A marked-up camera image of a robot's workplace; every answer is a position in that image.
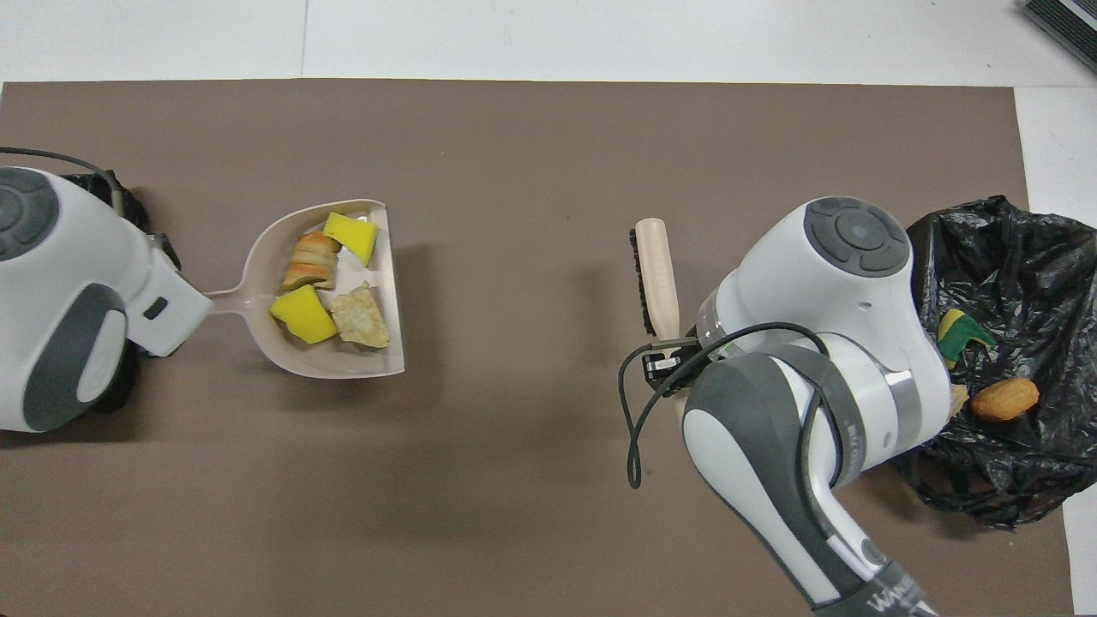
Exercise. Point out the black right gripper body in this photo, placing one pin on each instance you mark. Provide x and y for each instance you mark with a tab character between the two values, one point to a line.
701	360

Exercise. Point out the beige brush with black bristles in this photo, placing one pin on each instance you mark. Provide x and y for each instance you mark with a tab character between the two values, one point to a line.
660	266

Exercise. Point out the green and yellow sponge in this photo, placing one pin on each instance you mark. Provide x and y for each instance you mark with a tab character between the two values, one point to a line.
958	338

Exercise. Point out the brown oval toy bun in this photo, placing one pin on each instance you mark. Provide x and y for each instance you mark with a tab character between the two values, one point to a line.
1004	399

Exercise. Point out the pale beige chunk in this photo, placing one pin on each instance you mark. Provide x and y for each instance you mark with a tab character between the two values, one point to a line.
310	261
360	317

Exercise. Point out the yellow wedge sponge piece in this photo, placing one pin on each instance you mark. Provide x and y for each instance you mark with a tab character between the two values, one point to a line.
351	236

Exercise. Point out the yellow rectangular sponge piece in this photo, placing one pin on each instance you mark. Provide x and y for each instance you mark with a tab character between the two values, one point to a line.
302	315

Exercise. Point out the beige plastic dustpan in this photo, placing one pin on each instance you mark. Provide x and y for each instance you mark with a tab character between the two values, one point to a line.
257	266

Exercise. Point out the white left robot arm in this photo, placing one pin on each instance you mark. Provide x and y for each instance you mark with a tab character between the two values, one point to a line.
68	283

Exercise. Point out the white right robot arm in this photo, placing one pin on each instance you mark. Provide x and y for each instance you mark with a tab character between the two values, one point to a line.
840	300

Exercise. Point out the open crumpled black bag bin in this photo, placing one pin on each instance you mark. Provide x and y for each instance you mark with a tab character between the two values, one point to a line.
1028	257

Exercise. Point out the smooth black bag bin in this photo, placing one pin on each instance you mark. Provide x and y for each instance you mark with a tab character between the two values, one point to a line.
128	206

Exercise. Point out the brown table mat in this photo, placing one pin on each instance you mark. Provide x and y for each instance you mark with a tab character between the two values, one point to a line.
514	171

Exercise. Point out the dark grey ribbed device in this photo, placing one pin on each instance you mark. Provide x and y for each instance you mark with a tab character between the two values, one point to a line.
1063	30

